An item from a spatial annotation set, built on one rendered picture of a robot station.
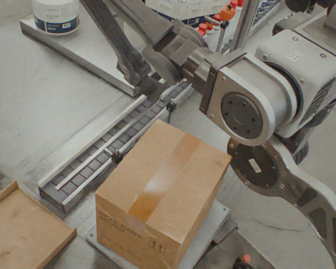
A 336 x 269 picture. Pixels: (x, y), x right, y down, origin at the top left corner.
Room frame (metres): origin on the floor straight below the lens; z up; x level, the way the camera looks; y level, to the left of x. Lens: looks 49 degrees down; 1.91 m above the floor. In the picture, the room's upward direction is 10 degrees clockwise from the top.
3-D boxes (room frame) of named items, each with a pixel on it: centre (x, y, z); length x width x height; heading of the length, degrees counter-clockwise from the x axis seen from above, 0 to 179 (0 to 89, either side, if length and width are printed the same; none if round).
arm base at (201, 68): (0.57, -0.06, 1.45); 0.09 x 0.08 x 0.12; 140
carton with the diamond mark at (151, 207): (0.56, -0.03, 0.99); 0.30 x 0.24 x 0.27; 158
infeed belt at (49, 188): (1.29, -0.07, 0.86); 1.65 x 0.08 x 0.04; 152
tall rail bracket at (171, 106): (0.97, 0.01, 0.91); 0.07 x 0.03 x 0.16; 62
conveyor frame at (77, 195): (1.29, -0.07, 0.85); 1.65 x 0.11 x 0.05; 152
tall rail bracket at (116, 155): (0.71, 0.15, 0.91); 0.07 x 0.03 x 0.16; 62
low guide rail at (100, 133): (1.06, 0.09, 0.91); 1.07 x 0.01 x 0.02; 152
